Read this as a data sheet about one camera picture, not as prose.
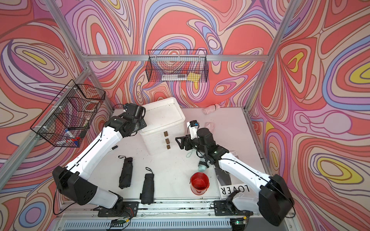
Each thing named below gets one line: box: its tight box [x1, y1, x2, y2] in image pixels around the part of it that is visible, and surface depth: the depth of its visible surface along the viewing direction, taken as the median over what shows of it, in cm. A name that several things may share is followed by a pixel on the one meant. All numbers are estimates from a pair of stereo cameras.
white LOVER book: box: [213, 165, 255, 200], surface depth 79 cm
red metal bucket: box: [189, 171, 211, 196], surface depth 76 cm
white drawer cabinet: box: [139, 97, 186, 156], surface depth 85 cm
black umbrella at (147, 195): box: [139, 166, 155, 205], surface depth 80 cm
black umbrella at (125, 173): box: [118, 155, 133, 190], surface depth 84 cm
